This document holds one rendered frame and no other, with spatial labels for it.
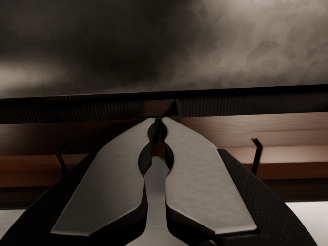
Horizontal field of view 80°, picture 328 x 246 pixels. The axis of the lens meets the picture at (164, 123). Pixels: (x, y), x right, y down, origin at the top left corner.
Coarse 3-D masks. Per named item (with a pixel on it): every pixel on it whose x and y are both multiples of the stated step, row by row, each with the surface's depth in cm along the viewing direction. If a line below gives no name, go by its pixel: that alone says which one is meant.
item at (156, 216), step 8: (152, 184) 16; (160, 184) 16; (152, 192) 17; (160, 192) 17; (152, 200) 17; (160, 200) 17; (152, 208) 18; (160, 208) 18; (152, 216) 18; (160, 216) 18; (152, 224) 19; (160, 224) 19
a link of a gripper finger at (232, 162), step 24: (240, 168) 8; (240, 192) 7; (264, 192) 7; (264, 216) 6; (288, 216) 6; (216, 240) 6; (240, 240) 6; (264, 240) 6; (288, 240) 5; (312, 240) 5
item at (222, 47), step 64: (0, 0) 24; (64, 0) 24; (128, 0) 24; (192, 0) 24; (256, 0) 24; (320, 0) 24; (0, 64) 28; (64, 64) 28; (128, 64) 28; (192, 64) 28; (256, 64) 28; (320, 64) 28
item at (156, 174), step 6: (156, 156) 15; (156, 162) 15; (162, 162) 15; (150, 168) 15; (156, 168) 15; (162, 168) 15; (168, 168) 15; (150, 174) 16; (156, 174) 16; (162, 174) 16; (150, 180) 16; (156, 180) 16; (162, 180) 16
